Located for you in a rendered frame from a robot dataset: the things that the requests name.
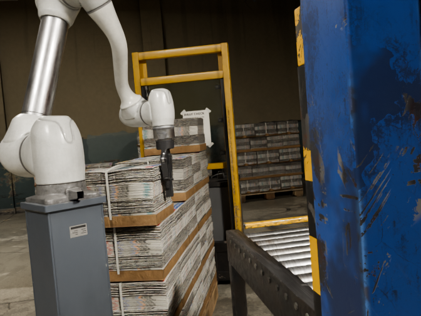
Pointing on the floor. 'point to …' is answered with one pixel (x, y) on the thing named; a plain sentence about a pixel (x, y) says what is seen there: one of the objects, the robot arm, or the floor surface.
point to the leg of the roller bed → (238, 293)
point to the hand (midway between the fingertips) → (168, 188)
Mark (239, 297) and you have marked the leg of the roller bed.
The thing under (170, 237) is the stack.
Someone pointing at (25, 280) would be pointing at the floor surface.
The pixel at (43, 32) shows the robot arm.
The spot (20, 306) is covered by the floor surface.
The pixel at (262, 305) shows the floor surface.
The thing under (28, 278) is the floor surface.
